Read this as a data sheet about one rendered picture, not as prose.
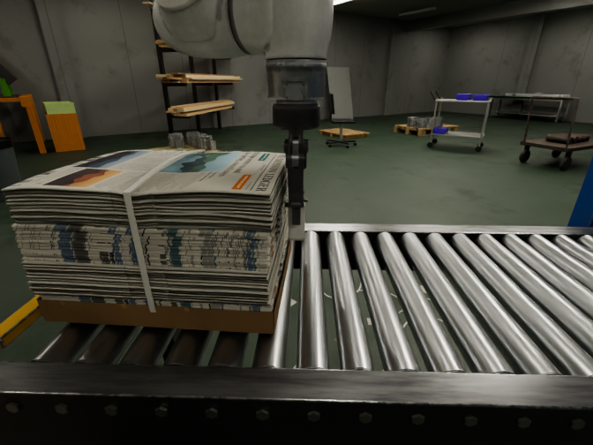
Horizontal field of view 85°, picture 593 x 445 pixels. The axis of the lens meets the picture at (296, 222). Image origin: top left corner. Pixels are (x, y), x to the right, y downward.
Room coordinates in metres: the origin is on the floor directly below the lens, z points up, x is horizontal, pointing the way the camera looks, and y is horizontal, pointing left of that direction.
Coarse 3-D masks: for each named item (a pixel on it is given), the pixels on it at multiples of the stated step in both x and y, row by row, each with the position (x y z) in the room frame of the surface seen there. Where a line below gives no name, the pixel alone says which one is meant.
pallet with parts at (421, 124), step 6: (408, 120) 8.08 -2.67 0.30; (414, 120) 7.97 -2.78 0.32; (420, 120) 7.77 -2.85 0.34; (426, 120) 7.76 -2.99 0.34; (396, 126) 8.31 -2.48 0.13; (402, 126) 8.14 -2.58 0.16; (408, 126) 8.06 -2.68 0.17; (414, 126) 7.99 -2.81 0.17; (420, 126) 7.73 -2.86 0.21; (426, 126) 7.78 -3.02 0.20; (444, 126) 8.09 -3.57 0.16; (450, 126) 8.13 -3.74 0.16; (456, 126) 8.23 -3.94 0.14; (408, 132) 7.97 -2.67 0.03; (414, 132) 8.06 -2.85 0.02; (420, 132) 7.65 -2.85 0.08
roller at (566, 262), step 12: (528, 240) 0.75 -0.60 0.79; (540, 240) 0.73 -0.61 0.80; (540, 252) 0.70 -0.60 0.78; (552, 252) 0.67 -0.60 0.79; (564, 252) 0.66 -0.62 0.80; (564, 264) 0.62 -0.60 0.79; (576, 264) 0.61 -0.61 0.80; (576, 276) 0.58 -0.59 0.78; (588, 276) 0.57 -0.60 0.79; (588, 288) 0.55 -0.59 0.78
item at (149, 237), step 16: (176, 160) 0.59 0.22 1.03; (192, 160) 0.60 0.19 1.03; (160, 176) 0.49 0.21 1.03; (176, 176) 0.49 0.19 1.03; (112, 192) 0.41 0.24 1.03; (144, 192) 0.41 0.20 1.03; (144, 208) 0.41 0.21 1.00; (128, 224) 0.41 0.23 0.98; (144, 224) 0.41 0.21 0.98; (128, 240) 0.41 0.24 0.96; (144, 240) 0.41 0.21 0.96; (160, 240) 0.40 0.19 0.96; (128, 256) 0.41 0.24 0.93; (144, 256) 0.41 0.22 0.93; (160, 256) 0.40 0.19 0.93; (128, 272) 0.40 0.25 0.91; (160, 272) 0.40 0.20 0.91; (128, 288) 0.40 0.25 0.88; (160, 288) 0.40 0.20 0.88; (144, 304) 0.41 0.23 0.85; (160, 304) 0.41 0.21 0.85
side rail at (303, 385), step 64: (0, 384) 0.30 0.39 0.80; (64, 384) 0.30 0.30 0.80; (128, 384) 0.30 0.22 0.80; (192, 384) 0.30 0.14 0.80; (256, 384) 0.30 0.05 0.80; (320, 384) 0.30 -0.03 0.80; (384, 384) 0.30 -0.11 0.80; (448, 384) 0.30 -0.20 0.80; (512, 384) 0.30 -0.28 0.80; (576, 384) 0.30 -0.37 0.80
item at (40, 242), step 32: (96, 160) 0.58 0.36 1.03; (128, 160) 0.59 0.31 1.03; (160, 160) 0.59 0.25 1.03; (32, 192) 0.42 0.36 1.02; (64, 192) 0.42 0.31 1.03; (96, 192) 0.41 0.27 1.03; (32, 224) 0.42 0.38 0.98; (64, 224) 0.42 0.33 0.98; (96, 224) 0.41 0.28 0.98; (32, 256) 0.42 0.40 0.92; (64, 256) 0.42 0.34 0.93; (96, 256) 0.41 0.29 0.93; (32, 288) 0.42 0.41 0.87; (64, 288) 0.41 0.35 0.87; (96, 288) 0.41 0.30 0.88
